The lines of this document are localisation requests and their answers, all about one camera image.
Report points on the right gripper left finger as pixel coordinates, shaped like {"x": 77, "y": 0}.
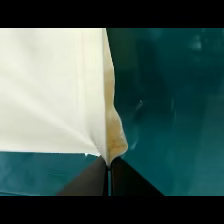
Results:
{"x": 91, "y": 181}

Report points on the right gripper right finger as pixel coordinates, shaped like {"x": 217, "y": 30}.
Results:
{"x": 128, "y": 181}

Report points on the cream garment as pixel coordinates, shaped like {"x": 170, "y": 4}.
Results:
{"x": 50, "y": 90}

